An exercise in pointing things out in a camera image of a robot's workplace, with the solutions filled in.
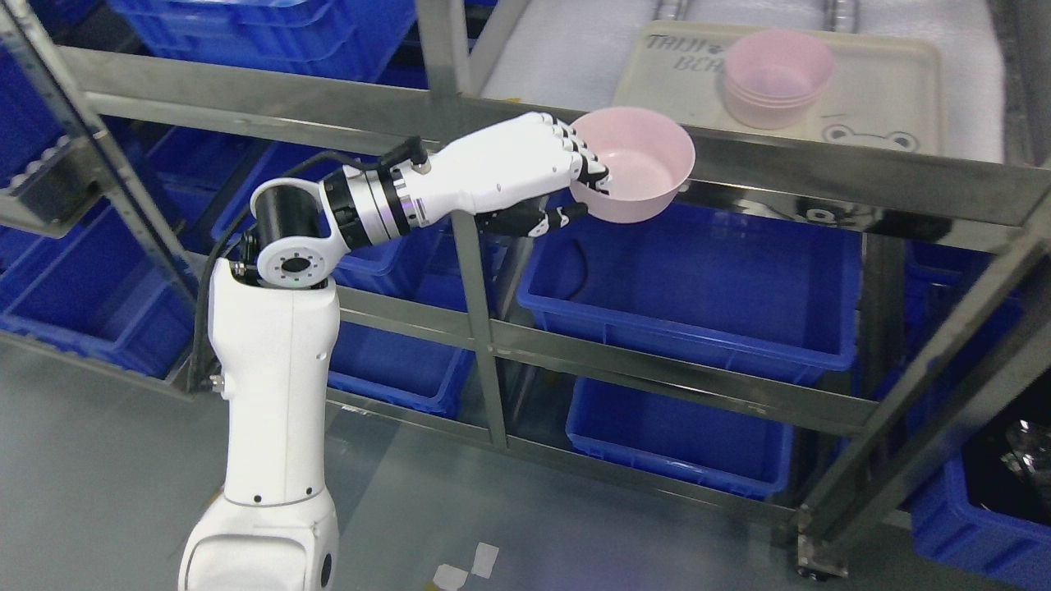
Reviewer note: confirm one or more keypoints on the blue bin holding helmet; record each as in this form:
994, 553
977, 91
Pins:
976, 515

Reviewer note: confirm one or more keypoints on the pink ikea bowl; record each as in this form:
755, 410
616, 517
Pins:
648, 155

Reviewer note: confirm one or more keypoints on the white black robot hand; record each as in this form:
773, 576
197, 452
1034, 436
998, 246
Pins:
494, 171

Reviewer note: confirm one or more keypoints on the blue bin with cable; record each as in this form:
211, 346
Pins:
752, 295

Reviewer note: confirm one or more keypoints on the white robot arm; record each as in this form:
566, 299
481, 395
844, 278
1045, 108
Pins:
272, 318

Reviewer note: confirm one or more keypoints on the blue bin shelf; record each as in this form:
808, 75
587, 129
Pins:
714, 448
417, 374

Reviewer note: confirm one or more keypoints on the blue bin lower shelf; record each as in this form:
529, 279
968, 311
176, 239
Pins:
714, 448

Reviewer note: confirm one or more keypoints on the stack of pink bowls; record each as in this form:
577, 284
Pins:
772, 78

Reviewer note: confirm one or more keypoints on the blue bin left shelf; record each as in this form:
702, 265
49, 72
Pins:
417, 374

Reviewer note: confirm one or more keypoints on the black motorcycle helmet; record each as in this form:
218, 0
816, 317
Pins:
1012, 455

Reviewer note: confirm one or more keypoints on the beige bear tray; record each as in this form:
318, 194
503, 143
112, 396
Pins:
850, 89

